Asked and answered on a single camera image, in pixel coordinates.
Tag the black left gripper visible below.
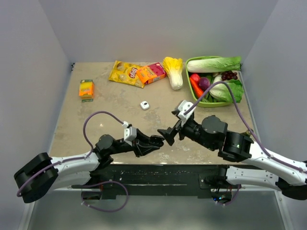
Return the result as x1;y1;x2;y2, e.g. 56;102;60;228
108;128;160;158

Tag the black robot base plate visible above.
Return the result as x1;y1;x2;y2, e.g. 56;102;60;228
73;164;239;199

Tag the green plastic basket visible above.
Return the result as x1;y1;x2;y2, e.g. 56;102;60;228
186;70;240;108

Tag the purple red onion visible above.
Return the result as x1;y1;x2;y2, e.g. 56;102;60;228
198;77;211;91

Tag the purple camera cable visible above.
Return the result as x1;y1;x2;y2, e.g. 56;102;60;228
16;110;127;197
184;80;307;173

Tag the black earbud charging case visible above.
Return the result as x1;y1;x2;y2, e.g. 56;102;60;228
150;135;165;147

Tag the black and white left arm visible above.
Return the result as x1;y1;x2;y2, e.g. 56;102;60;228
14;127;164;203

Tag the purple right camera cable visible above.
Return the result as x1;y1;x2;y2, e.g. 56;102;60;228
184;80;307;173

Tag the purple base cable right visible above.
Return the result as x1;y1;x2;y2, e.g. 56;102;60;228
214;183;243;207

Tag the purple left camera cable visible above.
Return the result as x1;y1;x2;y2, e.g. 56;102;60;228
16;110;127;197

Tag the orange pink snack box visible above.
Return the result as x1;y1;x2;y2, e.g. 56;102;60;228
136;62;166;85

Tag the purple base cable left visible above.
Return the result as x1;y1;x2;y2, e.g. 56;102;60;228
81;181;129;213

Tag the orange red pepper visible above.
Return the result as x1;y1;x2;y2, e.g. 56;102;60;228
189;77;204;99

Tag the long green white cabbage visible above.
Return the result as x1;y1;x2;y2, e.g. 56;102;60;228
186;56;242;73

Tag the purple grapes bunch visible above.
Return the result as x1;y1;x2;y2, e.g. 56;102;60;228
221;70;238;81

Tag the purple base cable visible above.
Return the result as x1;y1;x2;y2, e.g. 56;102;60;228
214;183;243;207
81;181;129;213

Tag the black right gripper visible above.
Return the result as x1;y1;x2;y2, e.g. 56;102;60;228
157;115;215;150

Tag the red apple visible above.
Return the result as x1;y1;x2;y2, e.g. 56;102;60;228
190;73;201;83

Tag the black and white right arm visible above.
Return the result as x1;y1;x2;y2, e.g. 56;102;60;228
158;115;307;200

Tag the green leafy bok choy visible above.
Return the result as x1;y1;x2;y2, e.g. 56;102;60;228
209;79;244;103

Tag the yellow chips bag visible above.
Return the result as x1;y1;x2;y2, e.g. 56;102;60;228
108;60;145;88

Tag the green glass bottle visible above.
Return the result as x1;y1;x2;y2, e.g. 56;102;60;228
241;129;254;139

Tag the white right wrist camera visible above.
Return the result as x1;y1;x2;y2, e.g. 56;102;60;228
172;100;195;127

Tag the yellow white napa cabbage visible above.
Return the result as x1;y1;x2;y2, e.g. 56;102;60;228
163;57;183;91

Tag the white earbud charging case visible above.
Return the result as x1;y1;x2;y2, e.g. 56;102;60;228
140;101;150;110

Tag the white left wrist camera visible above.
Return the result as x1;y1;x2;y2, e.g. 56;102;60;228
122;121;137;146

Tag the orange yellow sponge pack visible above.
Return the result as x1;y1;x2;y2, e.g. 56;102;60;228
79;80;94;103

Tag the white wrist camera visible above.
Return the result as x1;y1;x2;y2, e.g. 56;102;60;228
172;100;195;127
122;121;137;146

